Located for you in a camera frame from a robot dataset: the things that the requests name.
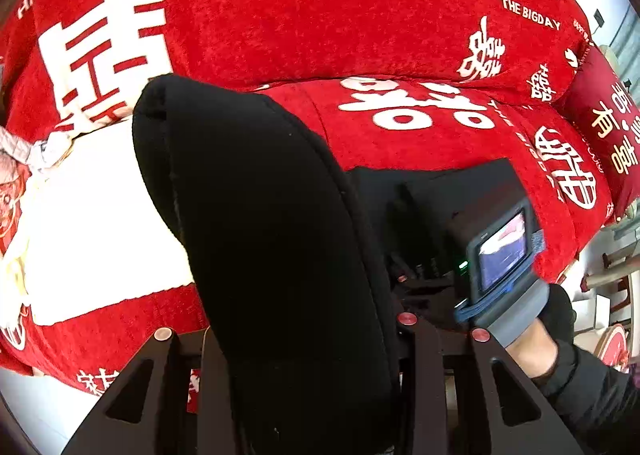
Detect black pants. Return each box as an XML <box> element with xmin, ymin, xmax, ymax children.
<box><xmin>131</xmin><ymin>72</ymin><xmax>539</xmax><ymax>455</ymax></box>

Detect black sleeved right forearm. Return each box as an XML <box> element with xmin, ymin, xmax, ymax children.
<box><xmin>534</xmin><ymin>341</ymin><xmax>639</xmax><ymax>454</ymax></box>

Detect black gloved right hand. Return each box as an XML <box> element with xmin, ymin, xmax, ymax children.
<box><xmin>506</xmin><ymin>285</ymin><xmax>575</xmax><ymax>379</ymax></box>

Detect round red decorative stool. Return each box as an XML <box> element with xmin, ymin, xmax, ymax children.
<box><xmin>593</xmin><ymin>324</ymin><xmax>630</xmax><ymax>374</ymax></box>

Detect white cloth mat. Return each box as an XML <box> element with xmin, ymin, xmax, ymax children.
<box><xmin>1</xmin><ymin>119</ymin><xmax>193</xmax><ymax>328</ymax></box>

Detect dark red embroidered cushion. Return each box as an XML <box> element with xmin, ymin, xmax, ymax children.
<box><xmin>554</xmin><ymin>45</ymin><xmax>639</xmax><ymax>218</ymax></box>

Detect red wedding sofa cover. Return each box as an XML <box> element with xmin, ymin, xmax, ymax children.
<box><xmin>1</xmin><ymin>0</ymin><xmax>613</xmax><ymax>395</ymax></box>

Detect red patterned cushion at left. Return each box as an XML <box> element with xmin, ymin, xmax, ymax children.
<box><xmin>0</xmin><ymin>152</ymin><xmax>30</xmax><ymax>256</ymax></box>

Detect grey crumpled garment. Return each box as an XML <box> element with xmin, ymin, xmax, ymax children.
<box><xmin>0</xmin><ymin>126</ymin><xmax>73</xmax><ymax>172</ymax></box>

